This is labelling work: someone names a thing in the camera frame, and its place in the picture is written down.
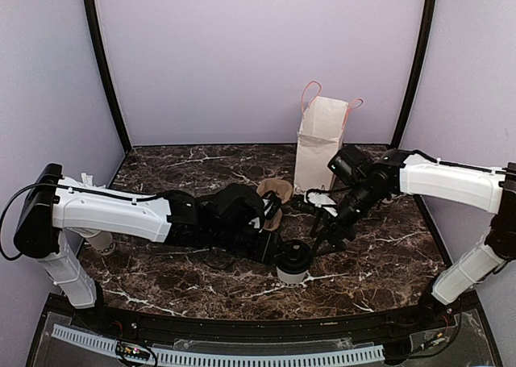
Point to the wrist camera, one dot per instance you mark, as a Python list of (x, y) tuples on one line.
[(313, 203), (272, 213)]

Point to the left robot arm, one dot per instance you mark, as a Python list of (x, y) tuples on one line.
[(232, 219)]

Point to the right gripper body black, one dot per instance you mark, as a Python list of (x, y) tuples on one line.
[(364, 199)]

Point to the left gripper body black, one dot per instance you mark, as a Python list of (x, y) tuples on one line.
[(229, 238)]

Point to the white slotted cable duct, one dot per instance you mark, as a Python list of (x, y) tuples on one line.
[(205, 353)]

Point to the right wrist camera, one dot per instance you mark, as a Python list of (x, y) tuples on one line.
[(313, 203)]

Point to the brown cardboard cup carrier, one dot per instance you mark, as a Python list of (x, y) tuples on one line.
[(276, 192)]

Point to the cup holding wrapped straws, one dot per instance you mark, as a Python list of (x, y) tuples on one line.
[(102, 241)]

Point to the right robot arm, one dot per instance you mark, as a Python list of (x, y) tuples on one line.
[(397, 172)]

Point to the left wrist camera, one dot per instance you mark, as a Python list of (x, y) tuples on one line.
[(272, 213)]

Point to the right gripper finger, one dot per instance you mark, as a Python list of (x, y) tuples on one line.
[(318, 219), (327, 243)]

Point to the single white paper cup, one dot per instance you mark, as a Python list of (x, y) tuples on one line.
[(289, 277)]

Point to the white paper takeout bag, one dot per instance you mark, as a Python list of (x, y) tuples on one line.
[(320, 137)]

